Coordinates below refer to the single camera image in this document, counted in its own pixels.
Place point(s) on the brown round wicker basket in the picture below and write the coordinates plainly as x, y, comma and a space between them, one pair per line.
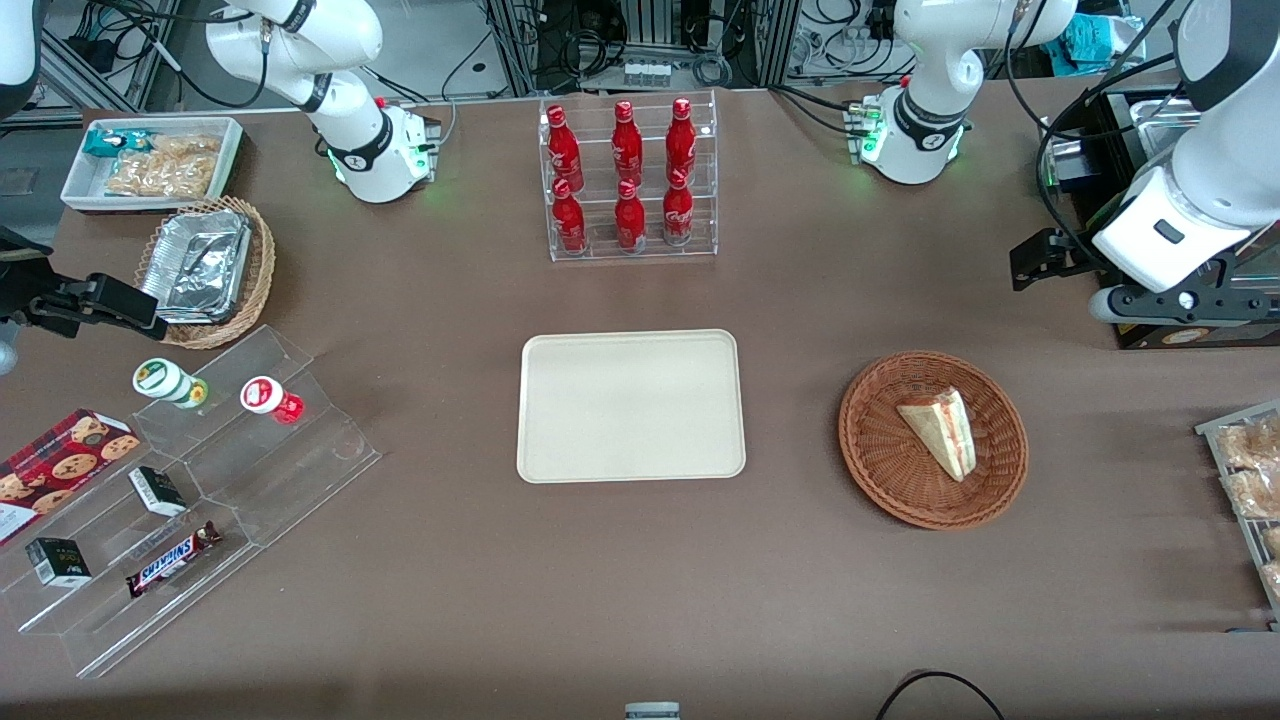
880, 460

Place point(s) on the small black box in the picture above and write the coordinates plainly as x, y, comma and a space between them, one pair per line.
157, 491
58, 562

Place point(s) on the clear acrylic tiered stand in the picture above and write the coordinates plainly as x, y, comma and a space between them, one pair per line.
300, 470

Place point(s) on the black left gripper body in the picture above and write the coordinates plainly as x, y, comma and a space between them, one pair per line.
1078, 258

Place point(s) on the teal plastic bag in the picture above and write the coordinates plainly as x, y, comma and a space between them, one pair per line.
1095, 45

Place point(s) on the white plastic snack bin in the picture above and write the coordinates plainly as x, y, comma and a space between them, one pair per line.
80, 185

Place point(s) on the light oval wicker basket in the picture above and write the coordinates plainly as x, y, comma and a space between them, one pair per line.
262, 265

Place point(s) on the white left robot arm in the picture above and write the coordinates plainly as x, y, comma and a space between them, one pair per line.
925, 60

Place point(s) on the aluminium foil tray stack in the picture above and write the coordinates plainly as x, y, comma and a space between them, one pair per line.
195, 265

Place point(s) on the green lid drink cup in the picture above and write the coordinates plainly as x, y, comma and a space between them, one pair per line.
162, 380

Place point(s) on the red cola bottle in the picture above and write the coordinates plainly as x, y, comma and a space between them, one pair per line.
627, 145
681, 140
630, 218
564, 150
570, 220
678, 212

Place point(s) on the snickers chocolate bar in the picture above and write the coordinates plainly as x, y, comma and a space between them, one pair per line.
170, 560

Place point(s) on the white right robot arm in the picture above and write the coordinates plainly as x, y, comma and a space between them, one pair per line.
300, 45

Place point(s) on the red lid drink cup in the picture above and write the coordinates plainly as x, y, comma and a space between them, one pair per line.
265, 396

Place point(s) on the clear acrylic bottle rack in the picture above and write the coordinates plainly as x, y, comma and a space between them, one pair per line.
700, 215

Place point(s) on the red cookie box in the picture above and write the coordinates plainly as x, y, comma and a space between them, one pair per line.
60, 465

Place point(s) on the black food warmer cabinet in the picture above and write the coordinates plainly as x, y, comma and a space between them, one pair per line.
1105, 150

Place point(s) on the white power strip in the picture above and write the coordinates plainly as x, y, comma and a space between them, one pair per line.
645, 73

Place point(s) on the beige plastic tray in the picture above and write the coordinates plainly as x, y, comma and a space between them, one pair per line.
630, 405

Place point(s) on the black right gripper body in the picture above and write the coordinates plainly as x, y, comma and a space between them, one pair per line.
22, 287

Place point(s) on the grey device edge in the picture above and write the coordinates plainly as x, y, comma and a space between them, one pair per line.
652, 711

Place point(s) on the tray of pastries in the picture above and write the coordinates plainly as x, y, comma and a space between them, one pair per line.
1215, 440

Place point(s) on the beige cracker bag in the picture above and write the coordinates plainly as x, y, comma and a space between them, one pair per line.
190, 147
160, 177

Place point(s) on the bagged fried snack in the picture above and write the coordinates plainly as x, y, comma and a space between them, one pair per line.
1255, 445
1255, 493

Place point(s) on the stainless steel pan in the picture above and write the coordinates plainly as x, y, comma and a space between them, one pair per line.
1155, 125

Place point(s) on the triangular sandwich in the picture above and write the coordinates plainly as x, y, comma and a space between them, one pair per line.
940, 430

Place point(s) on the aluminium equipment frame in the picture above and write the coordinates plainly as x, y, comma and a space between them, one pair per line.
520, 40

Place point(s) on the teal snack packet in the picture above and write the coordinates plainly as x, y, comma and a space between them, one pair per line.
105, 143

